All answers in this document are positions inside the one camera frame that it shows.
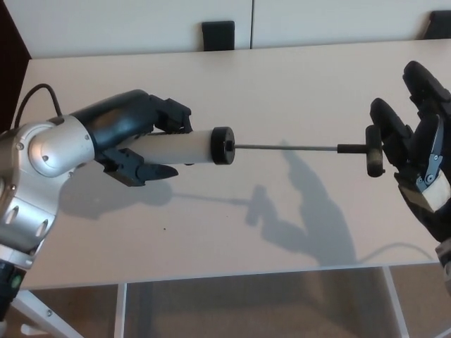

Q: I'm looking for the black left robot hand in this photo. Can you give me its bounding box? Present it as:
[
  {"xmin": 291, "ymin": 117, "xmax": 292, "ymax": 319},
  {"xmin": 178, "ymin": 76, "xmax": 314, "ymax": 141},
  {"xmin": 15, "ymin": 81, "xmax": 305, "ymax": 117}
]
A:
[{"xmin": 70, "ymin": 89, "xmax": 194, "ymax": 187}]

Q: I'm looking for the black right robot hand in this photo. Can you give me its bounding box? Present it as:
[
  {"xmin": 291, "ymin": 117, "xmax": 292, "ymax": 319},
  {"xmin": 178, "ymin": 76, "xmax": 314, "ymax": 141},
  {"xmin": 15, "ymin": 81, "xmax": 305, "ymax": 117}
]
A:
[{"xmin": 369, "ymin": 60, "xmax": 451, "ymax": 244}]

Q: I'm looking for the white air pump black handle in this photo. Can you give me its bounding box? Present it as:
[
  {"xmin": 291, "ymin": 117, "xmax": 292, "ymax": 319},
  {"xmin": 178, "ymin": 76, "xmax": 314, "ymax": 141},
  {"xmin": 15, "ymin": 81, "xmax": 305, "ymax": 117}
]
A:
[{"xmin": 139, "ymin": 125, "xmax": 385, "ymax": 177}]

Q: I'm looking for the dark brown wooden panel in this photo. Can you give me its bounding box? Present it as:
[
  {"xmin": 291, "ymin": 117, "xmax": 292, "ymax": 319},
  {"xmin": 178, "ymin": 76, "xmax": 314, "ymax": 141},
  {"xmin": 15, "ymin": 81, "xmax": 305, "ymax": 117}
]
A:
[{"xmin": 0, "ymin": 0, "xmax": 31, "ymax": 133}]

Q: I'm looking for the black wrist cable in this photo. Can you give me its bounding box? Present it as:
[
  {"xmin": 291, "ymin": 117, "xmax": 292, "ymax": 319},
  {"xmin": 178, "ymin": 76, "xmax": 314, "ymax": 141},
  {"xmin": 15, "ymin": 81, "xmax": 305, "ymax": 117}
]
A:
[{"xmin": 16, "ymin": 83, "xmax": 64, "ymax": 120}]

